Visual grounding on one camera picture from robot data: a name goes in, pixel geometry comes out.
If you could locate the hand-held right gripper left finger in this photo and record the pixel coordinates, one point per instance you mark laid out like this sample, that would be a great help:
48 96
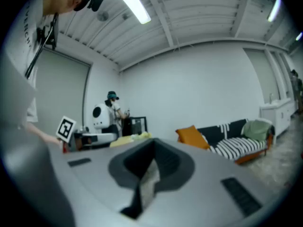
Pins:
129 164

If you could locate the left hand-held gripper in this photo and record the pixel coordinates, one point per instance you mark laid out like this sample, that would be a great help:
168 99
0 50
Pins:
65 129

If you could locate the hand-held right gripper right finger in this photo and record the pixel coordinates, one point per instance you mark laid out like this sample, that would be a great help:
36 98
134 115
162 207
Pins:
175 169

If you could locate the orange cushion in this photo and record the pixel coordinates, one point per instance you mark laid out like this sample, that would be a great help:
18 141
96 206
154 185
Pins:
191 137

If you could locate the person's left forearm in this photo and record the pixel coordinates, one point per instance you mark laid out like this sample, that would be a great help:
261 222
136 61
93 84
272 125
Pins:
40 131

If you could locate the round yellow table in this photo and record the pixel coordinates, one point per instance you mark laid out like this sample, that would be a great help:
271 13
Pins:
120 142

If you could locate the black framed cabinet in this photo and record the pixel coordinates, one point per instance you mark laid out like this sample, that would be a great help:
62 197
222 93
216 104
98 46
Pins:
125 126

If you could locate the grey roller blind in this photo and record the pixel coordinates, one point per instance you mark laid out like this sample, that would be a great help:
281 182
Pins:
61 91
262 74

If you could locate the black white patterned sofa cover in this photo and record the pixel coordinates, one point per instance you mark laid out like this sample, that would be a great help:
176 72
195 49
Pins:
213 132

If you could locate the orange sofa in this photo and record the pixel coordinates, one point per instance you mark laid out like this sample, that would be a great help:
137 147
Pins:
248 156

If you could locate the green knitted blanket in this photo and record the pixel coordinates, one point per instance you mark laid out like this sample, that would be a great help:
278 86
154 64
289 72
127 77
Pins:
256 129

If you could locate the person's white t-shirt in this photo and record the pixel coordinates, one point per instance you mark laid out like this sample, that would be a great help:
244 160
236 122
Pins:
21 44

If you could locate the white cabinet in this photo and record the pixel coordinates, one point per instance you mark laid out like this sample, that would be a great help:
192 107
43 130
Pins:
277 117

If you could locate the round ceiling detector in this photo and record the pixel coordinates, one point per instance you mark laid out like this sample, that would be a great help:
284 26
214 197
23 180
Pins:
103 15
125 16

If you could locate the long ceiling light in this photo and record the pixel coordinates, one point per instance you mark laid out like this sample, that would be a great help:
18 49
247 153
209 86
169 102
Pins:
299 36
132 3
274 8

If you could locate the black head camera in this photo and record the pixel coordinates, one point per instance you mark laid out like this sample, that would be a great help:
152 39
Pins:
97 0

